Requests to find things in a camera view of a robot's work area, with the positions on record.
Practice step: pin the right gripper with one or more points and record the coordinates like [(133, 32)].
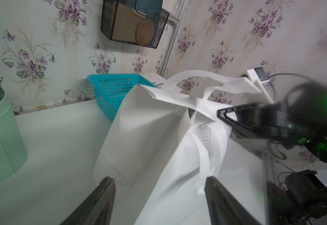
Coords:
[(257, 120)]

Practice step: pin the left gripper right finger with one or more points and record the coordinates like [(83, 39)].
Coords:
[(223, 208)]

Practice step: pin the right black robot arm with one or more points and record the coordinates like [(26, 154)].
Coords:
[(307, 116)]

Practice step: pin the teal plastic basket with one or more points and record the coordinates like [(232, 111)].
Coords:
[(111, 89)]

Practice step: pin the round cork coaster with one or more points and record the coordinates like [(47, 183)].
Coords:
[(145, 32)]

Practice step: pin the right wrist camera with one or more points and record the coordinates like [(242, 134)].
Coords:
[(260, 80)]

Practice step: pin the teal plate in organizer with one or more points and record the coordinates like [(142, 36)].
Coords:
[(149, 8)]

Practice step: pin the black mesh wall organizer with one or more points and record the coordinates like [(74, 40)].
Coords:
[(119, 23)]

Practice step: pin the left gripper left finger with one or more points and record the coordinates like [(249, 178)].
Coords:
[(97, 208)]

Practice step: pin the white insulated delivery bag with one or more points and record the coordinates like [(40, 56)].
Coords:
[(163, 144)]

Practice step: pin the white book with text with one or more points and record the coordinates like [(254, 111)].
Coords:
[(155, 79)]

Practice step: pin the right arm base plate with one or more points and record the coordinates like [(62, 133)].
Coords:
[(281, 207)]

